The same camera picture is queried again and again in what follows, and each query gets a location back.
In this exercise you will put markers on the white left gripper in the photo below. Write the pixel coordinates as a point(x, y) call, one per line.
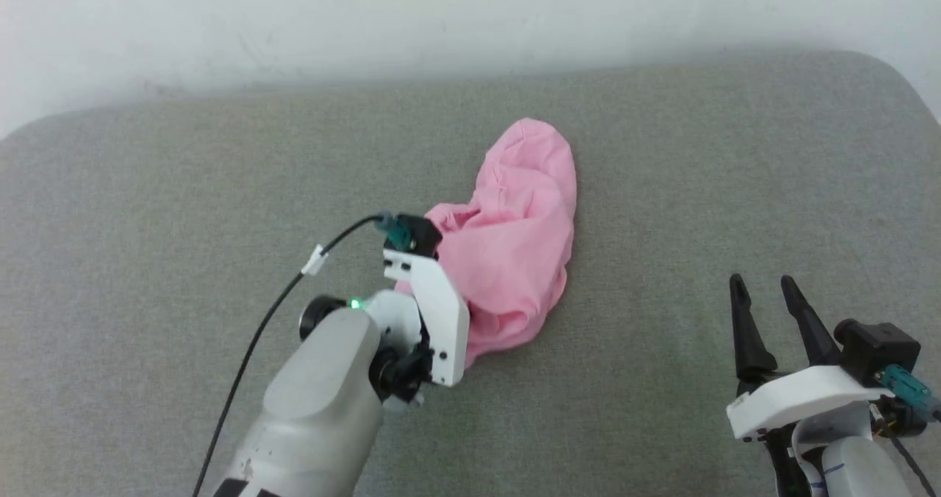
point(441, 313)

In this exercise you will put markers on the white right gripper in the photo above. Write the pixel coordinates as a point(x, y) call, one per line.
point(801, 398)

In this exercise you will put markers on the pink garment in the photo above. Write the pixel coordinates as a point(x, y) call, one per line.
point(514, 240)

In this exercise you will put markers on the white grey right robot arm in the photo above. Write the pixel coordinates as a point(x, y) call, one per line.
point(845, 460)

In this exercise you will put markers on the grey fabric sofa cushion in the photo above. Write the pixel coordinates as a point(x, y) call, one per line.
point(147, 188)

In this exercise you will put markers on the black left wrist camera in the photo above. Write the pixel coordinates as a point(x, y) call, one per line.
point(419, 234)

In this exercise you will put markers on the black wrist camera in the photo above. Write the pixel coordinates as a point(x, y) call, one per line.
point(419, 234)
point(878, 350)

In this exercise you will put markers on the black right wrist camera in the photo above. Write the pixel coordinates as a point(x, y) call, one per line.
point(878, 350)

